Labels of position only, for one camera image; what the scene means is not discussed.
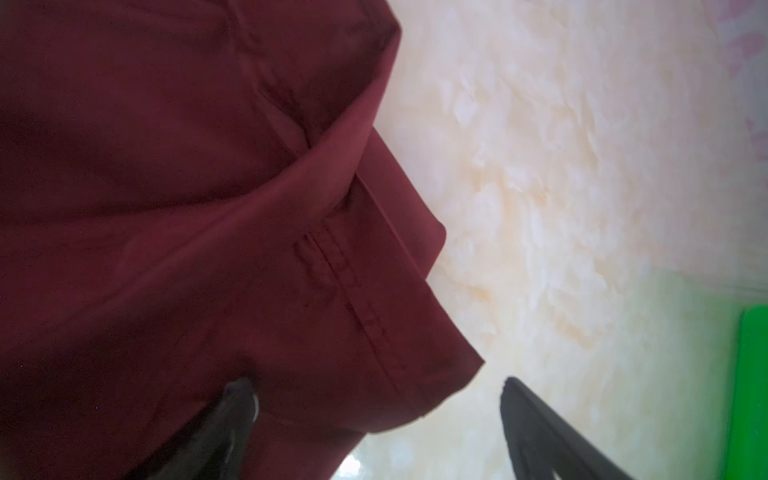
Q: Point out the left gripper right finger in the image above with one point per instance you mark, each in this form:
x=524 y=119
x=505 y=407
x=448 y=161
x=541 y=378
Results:
x=542 y=445

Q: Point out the maroon long sleeve shirt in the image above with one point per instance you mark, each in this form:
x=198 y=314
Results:
x=194 y=196

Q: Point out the green plastic basket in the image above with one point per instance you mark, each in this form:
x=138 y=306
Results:
x=746 y=456

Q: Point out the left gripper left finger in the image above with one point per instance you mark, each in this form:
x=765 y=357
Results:
x=210 y=446

